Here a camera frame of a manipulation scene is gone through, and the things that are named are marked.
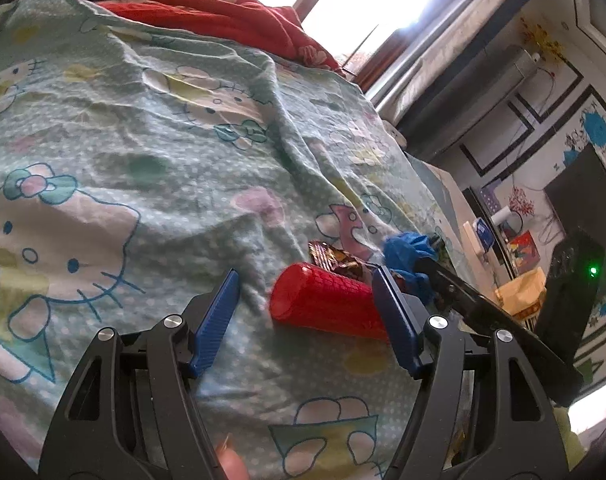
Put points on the blue plastic bag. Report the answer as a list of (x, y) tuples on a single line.
[(405, 255)]

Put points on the yellow artificial flowers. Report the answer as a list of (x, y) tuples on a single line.
[(543, 40)]

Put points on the red printed box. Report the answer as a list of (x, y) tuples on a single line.
[(523, 250)]

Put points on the dark television stand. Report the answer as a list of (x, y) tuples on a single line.
[(475, 200)]

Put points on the grey standing air conditioner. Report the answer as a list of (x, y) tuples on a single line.
[(458, 100)]

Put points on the brown paper bag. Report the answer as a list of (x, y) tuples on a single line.
[(520, 295)]

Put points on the grey curtain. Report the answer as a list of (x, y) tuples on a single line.
[(458, 35)]

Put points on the white vase with red flowers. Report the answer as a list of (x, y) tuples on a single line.
[(503, 217)]

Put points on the white flat box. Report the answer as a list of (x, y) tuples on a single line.
[(470, 240)]

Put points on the cartoon cat printed bed sheet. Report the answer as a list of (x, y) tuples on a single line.
[(133, 160)]

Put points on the glass top coffee table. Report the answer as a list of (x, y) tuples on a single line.
[(453, 200)]

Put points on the black television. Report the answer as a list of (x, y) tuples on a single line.
[(588, 195)]

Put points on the dark snack wrapper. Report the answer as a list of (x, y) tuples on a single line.
[(333, 257)]

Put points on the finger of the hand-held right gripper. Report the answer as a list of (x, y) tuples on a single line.
[(455, 295)]

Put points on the arched window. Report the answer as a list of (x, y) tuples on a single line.
[(373, 15)]

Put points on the blue packet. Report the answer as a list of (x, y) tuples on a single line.
[(483, 232)]

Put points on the person's left hand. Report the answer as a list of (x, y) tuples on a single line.
[(233, 465)]

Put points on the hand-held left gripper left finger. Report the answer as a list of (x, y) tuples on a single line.
[(215, 320)]

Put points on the red plastic cup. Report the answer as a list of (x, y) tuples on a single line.
[(323, 305)]

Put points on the red floral blanket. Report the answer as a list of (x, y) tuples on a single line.
[(208, 5)]

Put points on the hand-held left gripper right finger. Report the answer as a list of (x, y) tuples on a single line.
[(395, 320)]

